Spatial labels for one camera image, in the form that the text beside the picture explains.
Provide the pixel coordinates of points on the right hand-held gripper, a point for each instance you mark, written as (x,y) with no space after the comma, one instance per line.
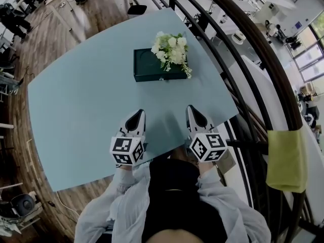
(207,148)

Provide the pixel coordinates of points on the dark green drawer box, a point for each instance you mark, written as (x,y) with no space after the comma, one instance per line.
(144,59)

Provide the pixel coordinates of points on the black power adapter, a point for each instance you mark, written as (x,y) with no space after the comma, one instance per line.
(51,204)

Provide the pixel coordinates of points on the grey round floor fan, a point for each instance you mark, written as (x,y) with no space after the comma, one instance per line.
(25,204)

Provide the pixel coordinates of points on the person's left forearm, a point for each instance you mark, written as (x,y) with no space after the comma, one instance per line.
(121,206)

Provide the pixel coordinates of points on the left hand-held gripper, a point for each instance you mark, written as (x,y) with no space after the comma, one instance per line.
(125,151)

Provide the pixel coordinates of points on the person's black clothed body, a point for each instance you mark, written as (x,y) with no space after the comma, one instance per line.
(172,186)

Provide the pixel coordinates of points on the blue wall sign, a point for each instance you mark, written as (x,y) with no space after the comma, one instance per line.
(298,25)

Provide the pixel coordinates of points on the white flower bouquet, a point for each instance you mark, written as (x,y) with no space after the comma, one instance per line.
(172,49)

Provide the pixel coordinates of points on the pale flat box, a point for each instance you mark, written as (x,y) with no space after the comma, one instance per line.
(229,162)

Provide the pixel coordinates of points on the white standing air conditioner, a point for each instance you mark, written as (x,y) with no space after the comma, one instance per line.
(265,11)

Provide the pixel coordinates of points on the large glass window wall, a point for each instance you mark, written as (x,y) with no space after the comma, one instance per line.
(311,52)

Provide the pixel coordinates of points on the yellow-green cloth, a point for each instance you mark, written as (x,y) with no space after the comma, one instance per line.
(286,161)

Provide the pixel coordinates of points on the person's right forearm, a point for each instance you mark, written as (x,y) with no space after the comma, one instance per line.
(233,211)

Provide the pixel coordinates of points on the black stool seat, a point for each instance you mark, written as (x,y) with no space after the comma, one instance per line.
(136,9)

